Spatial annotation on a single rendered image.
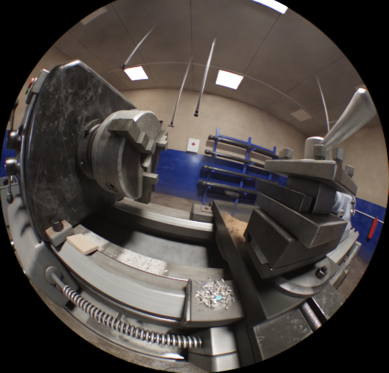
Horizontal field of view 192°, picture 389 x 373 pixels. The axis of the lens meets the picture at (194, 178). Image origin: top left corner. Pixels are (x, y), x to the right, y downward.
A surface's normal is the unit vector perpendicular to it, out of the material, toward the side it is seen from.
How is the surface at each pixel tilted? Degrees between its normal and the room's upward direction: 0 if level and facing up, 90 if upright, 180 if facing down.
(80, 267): 36
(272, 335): 0
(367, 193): 90
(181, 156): 90
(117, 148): 85
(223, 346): 0
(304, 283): 0
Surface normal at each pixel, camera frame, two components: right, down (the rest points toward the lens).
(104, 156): -0.02, 0.20
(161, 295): 0.15, -0.71
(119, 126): 0.07, -0.21
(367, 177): -0.98, -0.19
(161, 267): 0.19, -0.97
